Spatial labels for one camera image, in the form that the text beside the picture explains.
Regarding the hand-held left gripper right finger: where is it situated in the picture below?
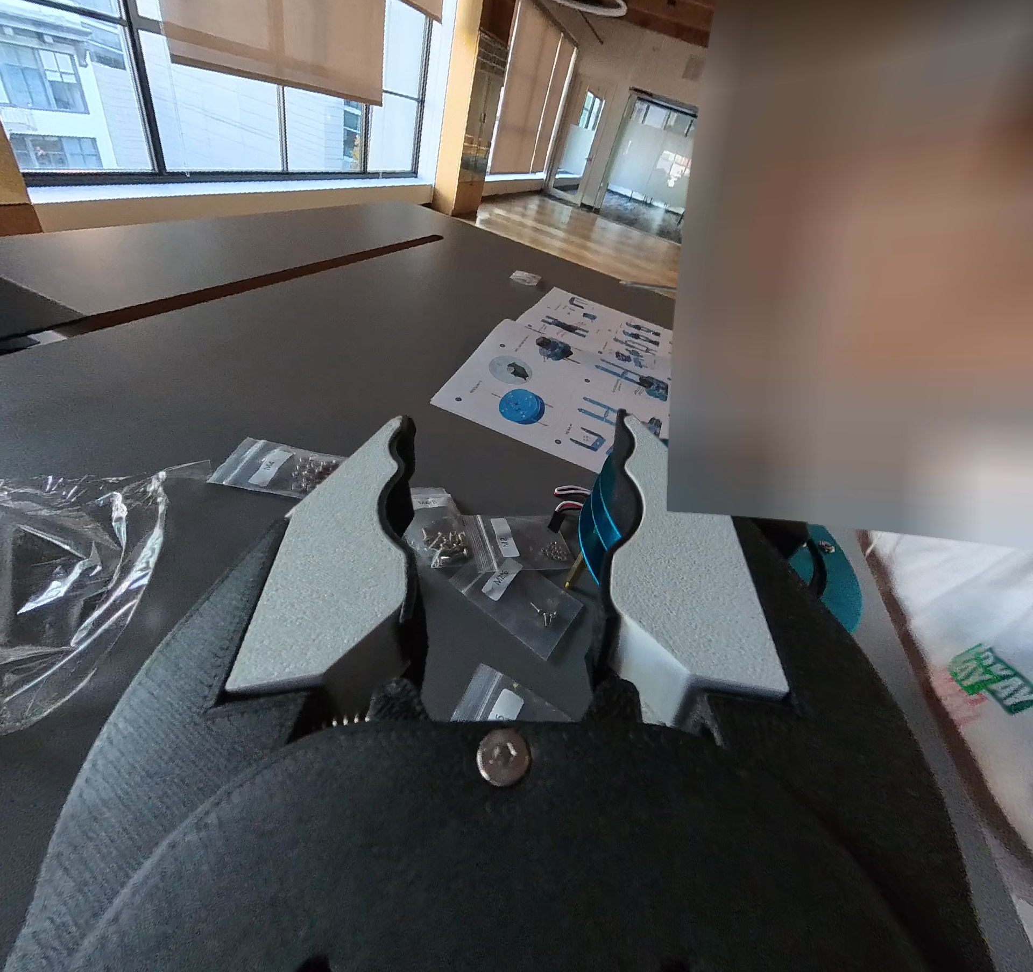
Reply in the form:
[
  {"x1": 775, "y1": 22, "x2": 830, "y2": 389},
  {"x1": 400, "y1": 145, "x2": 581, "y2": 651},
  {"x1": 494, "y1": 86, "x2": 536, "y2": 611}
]
[{"x1": 600, "y1": 411, "x2": 790, "y2": 728}]

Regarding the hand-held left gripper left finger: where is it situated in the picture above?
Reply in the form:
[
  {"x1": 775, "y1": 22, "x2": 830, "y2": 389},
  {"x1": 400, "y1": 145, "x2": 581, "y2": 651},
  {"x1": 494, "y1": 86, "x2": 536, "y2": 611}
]
[{"x1": 223, "y1": 415, "x2": 423, "y2": 697}]

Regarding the blue metal servo bracket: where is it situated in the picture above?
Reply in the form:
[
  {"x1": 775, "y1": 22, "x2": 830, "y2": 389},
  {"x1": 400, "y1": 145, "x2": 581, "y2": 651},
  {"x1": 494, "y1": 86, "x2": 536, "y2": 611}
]
[{"x1": 565, "y1": 454, "x2": 647, "y2": 590}]

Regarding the dark grey desk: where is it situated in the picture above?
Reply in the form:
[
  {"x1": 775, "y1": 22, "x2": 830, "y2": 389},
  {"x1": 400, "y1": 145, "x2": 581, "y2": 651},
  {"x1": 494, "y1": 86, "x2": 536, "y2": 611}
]
[{"x1": 0, "y1": 199, "x2": 1020, "y2": 972}]

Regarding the clear bag of nuts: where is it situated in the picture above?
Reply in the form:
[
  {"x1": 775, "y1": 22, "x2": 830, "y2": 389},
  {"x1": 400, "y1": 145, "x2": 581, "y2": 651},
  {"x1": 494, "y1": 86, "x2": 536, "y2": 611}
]
[
  {"x1": 463, "y1": 515, "x2": 568, "y2": 579},
  {"x1": 207, "y1": 436, "x2": 345, "y2": 499}
]

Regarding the clear bag of screws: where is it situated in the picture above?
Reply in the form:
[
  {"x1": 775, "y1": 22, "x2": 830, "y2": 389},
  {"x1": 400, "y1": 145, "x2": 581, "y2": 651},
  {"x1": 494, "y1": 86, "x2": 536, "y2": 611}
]
[
  {"x1": 402, "y1": 487, "x2": 487, "y2": 570},
  {"x1": 450, "y1": 564, "x2": 584, "y2": 661}
]

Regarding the clear labelled plastic bag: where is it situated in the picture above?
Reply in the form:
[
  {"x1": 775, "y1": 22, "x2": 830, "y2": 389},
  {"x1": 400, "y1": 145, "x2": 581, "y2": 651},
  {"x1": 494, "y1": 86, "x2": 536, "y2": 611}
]
[{"x1": 451, "y1": 663, "x2": 576, "y2": 723}]

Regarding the clear crumpled plastic wrap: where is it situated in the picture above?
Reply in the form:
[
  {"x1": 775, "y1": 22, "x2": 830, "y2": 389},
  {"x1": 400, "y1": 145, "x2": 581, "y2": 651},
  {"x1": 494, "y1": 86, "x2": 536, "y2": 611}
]
[{"x1": 0, "y1": 462, "x2": 213, "y2": 736}]

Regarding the white printed plastic bag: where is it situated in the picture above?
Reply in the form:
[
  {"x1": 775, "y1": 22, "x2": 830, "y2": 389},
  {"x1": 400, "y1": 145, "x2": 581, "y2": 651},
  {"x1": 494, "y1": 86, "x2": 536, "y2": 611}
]
[{"x1": 858, "y1": 530, "x2": 1033, "y2": 912}]

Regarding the printed instruction sheet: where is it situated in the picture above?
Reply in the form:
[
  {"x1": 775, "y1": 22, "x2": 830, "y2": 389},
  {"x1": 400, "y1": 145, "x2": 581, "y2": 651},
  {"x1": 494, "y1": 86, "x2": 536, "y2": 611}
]
[
  {"x1": 429, "y1": 316, "x2": 676, "y2": 474},
  {"x1": 515, "y1": 286, "x2": 676, "y2": 361}
]

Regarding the frosted glass partition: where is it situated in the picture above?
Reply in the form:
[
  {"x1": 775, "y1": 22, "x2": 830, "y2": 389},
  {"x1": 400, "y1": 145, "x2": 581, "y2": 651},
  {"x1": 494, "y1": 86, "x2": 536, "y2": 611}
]
[{"x1": 604, "y1": 90, "x2": 700, "y2": 216}]

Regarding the large beige window blind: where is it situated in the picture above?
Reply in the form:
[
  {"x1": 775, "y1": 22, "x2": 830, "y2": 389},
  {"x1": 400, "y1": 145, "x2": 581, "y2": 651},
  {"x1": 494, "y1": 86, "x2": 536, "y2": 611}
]
[{"x1": 148, "y1": 0, "x2": 391, "y2": 108}]

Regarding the servo wire bundle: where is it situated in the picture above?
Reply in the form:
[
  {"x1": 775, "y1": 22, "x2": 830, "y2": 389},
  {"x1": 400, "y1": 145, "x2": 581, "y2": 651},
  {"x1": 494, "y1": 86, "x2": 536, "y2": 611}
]
[{"x1": 550, "y1": 485, "x2": 596, "y2": 537}]

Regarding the black desk cable flap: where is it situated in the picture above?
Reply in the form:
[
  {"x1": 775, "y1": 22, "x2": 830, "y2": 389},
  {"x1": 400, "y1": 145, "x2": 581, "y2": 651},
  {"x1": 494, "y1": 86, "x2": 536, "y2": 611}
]
[{"x1": 0, "y1": 274, "x2": 87, "y2": 356}]

